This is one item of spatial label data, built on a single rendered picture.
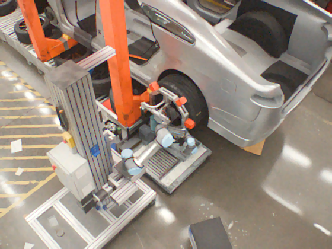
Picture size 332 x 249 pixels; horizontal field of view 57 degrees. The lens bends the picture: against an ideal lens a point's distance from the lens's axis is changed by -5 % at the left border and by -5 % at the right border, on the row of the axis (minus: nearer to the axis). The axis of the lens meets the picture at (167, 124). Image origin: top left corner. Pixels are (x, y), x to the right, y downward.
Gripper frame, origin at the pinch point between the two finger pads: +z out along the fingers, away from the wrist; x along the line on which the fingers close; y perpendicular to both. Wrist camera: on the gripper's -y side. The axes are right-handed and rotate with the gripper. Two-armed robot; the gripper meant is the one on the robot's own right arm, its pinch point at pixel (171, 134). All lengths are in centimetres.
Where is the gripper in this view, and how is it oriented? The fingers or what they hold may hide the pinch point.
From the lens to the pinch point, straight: 343.5
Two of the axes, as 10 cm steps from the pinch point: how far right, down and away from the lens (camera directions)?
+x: -6.9, 6.1, -3.8
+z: -7.1, -4.9, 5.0
